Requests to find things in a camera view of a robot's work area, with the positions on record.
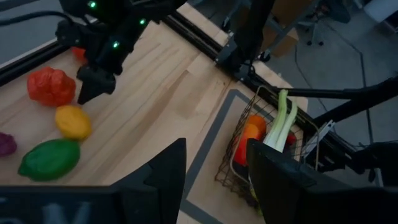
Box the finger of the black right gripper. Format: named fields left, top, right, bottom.
left=81, top=70, right=116, bottom=104
left=76, top=65, right=100, bottom=105

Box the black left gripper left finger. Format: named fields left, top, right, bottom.
left=0, top=138, right=188, bottom=224

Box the wire mesh basket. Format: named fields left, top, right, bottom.
left=214, top=85, right=321, bottom=212

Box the celery stalk bunch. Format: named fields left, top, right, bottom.
left=262, top=89, right=299, bottom=153

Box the orange carrot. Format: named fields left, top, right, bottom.
left=232, top=129, right=265, bottom=167

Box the silver metal bracket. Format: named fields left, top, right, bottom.
left=300, top=119, right=336, bottom=159

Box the yellow lemon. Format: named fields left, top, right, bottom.
left=55, top=105, right=93, bottom=141

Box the black office chair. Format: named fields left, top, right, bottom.
left=295, top=0, right=352, bottom=47

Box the wire basket on tray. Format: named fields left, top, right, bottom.
left=180, top=88, right=308, bottom=224

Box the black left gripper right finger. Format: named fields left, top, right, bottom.
left=246, top=138, right=398, bottom=224

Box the long red chili pepper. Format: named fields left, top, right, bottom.
left=284, top=132, right=298, bottom=147

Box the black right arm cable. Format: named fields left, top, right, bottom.
left=0, top=11, right=74, bottom=29

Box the black braided cable sleeve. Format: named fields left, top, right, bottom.
left=312, top=76, right=398, bottom=128

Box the brown cardboard box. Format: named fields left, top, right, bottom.
left=261, top=0, right=312, bottom=58

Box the green lime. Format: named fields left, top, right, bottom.
left=17, top=138, right=81, bottom=182

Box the orange mini pumpkin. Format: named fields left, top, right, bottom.
left=27, top=66, right=77, bottom=108
left=71, top=46, right=88, bottom=65

